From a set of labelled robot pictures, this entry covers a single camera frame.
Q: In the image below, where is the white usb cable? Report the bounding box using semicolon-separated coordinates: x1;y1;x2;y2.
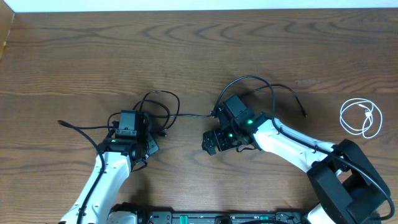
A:
339;98;383;139

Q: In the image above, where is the black usb cable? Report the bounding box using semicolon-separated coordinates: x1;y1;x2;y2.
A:
107;83;308;138

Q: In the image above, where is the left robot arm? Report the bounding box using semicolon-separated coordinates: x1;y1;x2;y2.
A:
58;110;159;224

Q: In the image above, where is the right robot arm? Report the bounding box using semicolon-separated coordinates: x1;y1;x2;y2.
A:
202;95;393;223

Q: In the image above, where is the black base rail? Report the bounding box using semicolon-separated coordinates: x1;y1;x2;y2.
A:
106;202;308;224

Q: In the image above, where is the cardboard panel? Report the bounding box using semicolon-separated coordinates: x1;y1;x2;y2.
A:
0;0;15;58

